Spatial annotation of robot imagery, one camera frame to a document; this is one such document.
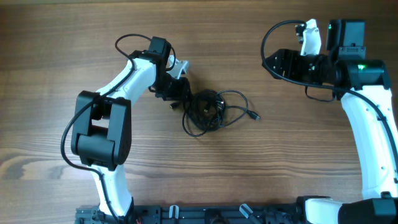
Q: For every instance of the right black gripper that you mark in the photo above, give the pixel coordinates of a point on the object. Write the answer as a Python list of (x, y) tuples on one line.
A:
[(283, 64)]

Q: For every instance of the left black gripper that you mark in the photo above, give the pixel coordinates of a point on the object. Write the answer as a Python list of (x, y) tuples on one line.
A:
[(183, 85)]

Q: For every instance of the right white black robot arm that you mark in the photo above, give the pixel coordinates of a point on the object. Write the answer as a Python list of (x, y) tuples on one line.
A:
[(363, 87)]

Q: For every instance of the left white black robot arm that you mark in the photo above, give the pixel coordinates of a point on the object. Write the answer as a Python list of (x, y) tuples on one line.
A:
[(101, 127)]

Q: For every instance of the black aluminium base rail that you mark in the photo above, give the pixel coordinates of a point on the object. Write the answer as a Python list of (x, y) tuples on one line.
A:
[(154, 214)]

